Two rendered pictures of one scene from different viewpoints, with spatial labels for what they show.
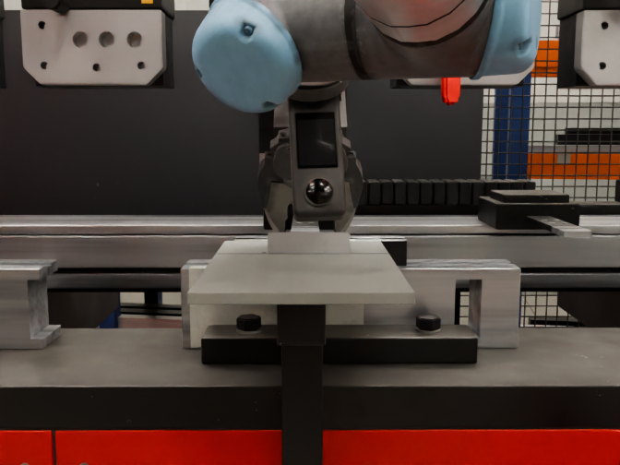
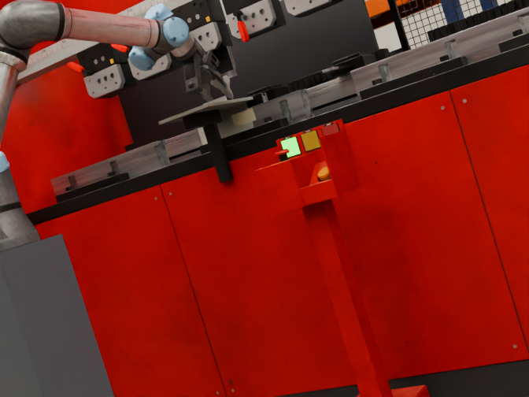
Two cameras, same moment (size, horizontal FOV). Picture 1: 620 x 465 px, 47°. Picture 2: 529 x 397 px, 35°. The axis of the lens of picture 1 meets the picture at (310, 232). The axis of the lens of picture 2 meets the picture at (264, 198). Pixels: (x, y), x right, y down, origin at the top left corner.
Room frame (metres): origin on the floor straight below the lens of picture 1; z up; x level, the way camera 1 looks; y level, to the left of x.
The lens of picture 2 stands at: (-1.46, -1.35, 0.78)
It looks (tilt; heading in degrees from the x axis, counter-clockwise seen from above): 2 degrees down; 31
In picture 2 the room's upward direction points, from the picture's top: 17 degrees counter-clockwise
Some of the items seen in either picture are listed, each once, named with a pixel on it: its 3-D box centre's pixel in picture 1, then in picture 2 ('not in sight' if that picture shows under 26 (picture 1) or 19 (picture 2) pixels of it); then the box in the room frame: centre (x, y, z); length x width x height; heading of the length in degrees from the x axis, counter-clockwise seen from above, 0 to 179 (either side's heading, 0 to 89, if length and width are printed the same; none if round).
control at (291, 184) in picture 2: not in sight; (305, 167); (0.44, -0.38, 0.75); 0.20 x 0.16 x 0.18; 90
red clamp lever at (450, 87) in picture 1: (450, 57); (242, 26); (0.76, -0.15, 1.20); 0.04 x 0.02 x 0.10; 0
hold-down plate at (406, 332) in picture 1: (338, 343); (243, 136); (0.77, -0.03, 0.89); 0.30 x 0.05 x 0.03; 90
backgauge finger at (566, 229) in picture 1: (542, 214); (343, 65); (0.98, -0.33, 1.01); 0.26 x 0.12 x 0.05; 0
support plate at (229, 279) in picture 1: (302, 267); (207, 110); (0.68, 0.01, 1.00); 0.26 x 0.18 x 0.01; 0
